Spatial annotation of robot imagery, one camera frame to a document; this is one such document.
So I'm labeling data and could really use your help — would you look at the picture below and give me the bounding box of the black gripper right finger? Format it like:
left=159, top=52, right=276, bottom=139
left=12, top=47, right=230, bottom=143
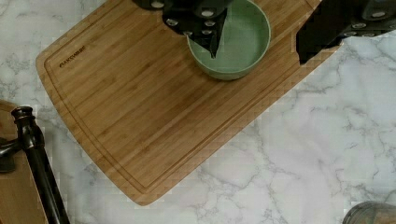
left=296, top=0, right=396, bottom=64

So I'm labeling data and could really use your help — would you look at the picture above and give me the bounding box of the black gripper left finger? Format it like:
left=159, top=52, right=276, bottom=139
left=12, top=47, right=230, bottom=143
left=132, top=0, right=233, bottom=58

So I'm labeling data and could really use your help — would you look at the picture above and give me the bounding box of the green ceramic bowl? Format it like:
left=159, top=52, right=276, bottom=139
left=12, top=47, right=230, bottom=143
left=188, top=0, right=271, bottom=80

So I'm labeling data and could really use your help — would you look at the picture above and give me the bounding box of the bamboo cutting board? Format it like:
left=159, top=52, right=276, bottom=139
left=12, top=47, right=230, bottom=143
left=36, top=0, right=330, bottom=205

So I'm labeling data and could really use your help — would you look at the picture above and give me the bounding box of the clear cereal jar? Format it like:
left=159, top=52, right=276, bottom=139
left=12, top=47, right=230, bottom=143
left=342, top=202, right=396, bottom=224

